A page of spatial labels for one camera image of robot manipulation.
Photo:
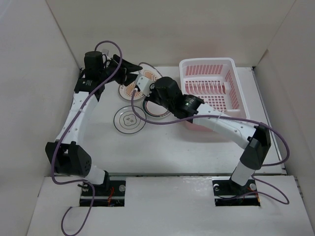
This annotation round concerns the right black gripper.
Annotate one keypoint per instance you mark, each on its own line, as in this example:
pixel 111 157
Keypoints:
pixel 153 89

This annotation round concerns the green quatrefoil plate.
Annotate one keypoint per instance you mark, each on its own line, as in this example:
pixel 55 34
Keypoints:
pixel 126 122

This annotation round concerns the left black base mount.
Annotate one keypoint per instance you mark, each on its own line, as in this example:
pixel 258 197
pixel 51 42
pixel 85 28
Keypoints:
pixel 113 197

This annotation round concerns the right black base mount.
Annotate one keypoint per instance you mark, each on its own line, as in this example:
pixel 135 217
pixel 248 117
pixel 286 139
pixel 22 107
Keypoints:
pixel 229 194

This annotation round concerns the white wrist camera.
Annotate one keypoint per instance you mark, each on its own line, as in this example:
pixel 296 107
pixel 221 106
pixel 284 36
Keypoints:
pixel 143 85
pixel 105 52

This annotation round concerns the green red ring plate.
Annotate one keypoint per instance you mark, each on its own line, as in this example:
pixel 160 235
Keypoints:
pixel 153 110

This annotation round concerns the orange sunburst plate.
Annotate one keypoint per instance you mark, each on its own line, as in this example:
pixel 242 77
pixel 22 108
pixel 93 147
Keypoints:
pixel 126 92
pixel 148 71

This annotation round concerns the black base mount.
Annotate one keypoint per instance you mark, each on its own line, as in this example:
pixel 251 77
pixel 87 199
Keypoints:
pixel 229 194
pixel 113 197

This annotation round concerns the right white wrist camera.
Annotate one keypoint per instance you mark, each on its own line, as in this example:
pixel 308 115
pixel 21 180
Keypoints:
pixel 143 85

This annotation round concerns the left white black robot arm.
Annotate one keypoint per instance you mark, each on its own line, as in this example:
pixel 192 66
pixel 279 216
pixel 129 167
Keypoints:
pixel 66 155

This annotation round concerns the pink white dish rack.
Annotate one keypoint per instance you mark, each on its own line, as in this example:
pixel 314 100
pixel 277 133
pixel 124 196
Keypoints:
pixel 215 80

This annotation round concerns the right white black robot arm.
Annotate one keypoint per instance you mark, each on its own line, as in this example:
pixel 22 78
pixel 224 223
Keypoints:
pixel 254 140

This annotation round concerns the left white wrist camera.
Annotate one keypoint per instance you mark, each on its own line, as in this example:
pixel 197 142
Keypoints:
pixel 105 52

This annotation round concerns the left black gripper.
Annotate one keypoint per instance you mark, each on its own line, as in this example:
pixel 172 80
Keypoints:
pixel 126 78

